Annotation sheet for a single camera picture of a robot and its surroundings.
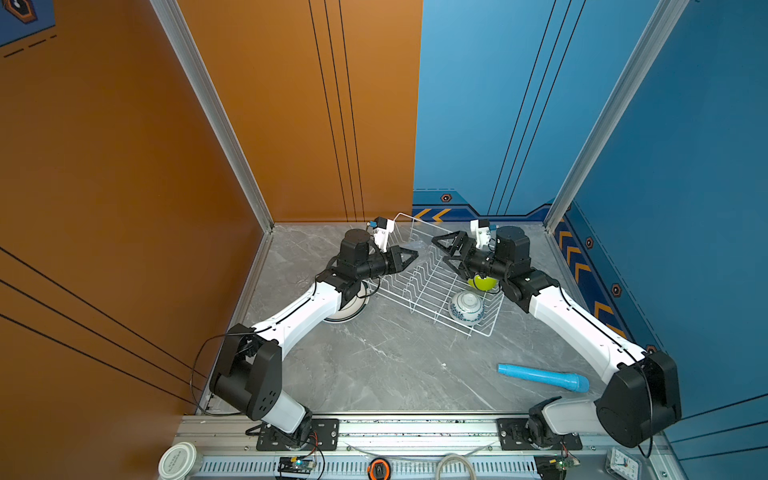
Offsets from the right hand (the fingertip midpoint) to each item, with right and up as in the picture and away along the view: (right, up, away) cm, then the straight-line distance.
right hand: (434, 250), depth 75 cm
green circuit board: (-34, -51, -5) cm, 62 cm away
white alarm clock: (+42, -49, -7) cm, 65 cm away
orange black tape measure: (-15, -49, -8) cm, 52 cm away
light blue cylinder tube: (+35, -34, +2) cm, 49 cm away
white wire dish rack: (+1, -11, +24) cm, 27 cm away
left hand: (-4, -1, +2) cm, 4 cm away
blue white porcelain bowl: (+11, -17, +14) cm, 25 cm away
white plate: (-23, -18, +18) cm, 35 cm away
